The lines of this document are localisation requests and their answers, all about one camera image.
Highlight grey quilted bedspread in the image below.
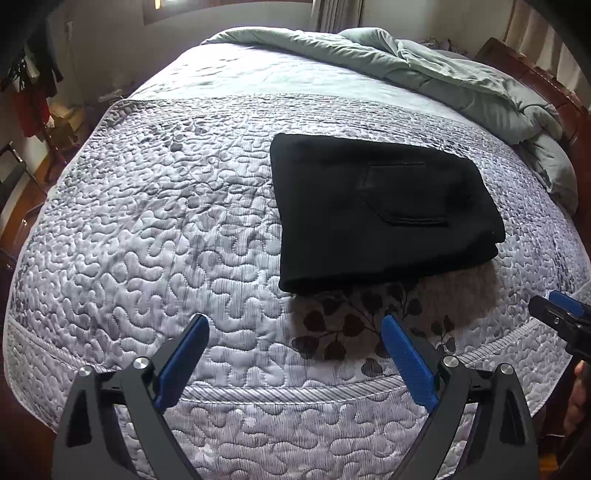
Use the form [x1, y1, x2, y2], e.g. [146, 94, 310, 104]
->
[0, 28, 591, 480]

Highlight black metal-frame chair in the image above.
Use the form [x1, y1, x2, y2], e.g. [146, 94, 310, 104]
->
[0, 142, 47, 259]

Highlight grey-green comforter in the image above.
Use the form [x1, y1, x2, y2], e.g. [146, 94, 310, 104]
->
[201, 25, 580, 215]

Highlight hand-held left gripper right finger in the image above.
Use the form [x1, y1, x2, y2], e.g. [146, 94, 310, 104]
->
[380, 314, 541, 480]

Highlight cardboard box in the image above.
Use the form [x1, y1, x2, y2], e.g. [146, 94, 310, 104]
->
[46, 106, 88, 140]

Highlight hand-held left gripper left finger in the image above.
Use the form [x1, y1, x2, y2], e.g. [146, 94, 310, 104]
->
[51, 313, 212, 480]

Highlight dark hanging clothes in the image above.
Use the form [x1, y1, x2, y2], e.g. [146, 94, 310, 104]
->
[0, 25, 64, 95]

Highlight beige curtain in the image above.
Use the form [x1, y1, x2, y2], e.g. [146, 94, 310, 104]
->
[309, 0, 366, 37]
[503, 0, 580, 63]

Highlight person's right hand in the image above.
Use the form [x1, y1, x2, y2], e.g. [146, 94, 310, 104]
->
[566, 360, 591, 437]

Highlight black pants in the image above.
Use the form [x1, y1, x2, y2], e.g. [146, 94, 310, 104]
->
[269, 133, 507, 295]

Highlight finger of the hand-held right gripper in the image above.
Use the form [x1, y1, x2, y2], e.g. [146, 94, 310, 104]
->
[549, 290, 586, 320]
[528, 295, 561, 328]

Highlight red hanging clothing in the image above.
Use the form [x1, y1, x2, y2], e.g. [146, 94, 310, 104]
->
[11, 87, 51, 138]

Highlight dark wooden headboard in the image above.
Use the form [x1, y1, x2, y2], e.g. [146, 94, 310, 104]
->
[475, 37, 591, 219]

